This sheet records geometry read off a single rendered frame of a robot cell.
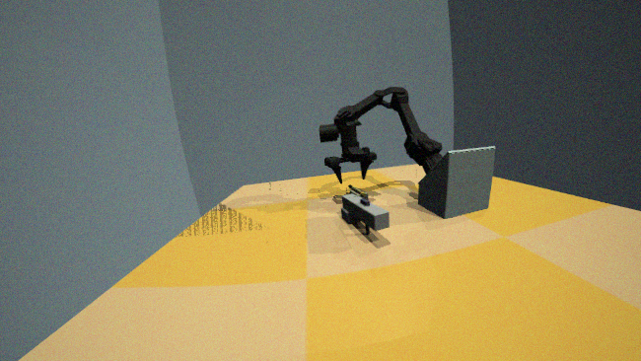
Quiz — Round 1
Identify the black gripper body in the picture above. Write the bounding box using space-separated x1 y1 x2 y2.
324 139 377 167

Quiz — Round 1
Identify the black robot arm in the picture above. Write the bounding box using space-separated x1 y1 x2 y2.
319 87 443 174

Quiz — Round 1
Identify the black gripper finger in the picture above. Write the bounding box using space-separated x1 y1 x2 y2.
361 161 374 179
329 166 342 184

